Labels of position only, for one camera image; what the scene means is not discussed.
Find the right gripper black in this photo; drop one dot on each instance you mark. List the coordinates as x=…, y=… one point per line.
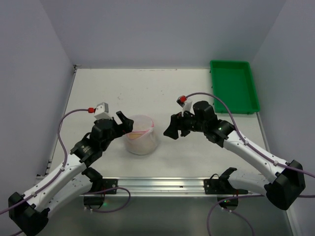
x=179, y=123

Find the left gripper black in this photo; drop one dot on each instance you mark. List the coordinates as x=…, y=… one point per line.
x=119, y=126

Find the white mesh laundry bag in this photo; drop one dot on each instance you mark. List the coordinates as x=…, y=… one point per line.
x=146, y=143

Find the beige bra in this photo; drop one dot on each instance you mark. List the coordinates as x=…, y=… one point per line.
x=135, y=135

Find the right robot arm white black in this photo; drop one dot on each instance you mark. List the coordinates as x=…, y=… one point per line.
x=280, y=181

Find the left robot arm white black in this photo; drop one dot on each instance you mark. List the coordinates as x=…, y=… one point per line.
x=31, y=210

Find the green plastic tray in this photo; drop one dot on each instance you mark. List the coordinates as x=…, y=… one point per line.
x=232, y=82

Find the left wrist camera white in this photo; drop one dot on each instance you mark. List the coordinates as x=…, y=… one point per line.
x=101, y=111

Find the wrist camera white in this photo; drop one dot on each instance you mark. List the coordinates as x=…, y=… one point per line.
x=101, y=111
x=185, y=103

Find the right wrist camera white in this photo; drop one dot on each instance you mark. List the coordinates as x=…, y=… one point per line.
x=185, y=103

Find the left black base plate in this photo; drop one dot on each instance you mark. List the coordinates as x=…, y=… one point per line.
x=103, y=184

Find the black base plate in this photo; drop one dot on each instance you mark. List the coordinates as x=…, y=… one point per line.
x=217, y=186
x=103, y=184

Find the aluminium rail front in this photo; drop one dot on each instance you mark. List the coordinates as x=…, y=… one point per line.
x=167, y=186

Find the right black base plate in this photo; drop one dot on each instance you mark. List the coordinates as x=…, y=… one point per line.
x=217, y=186

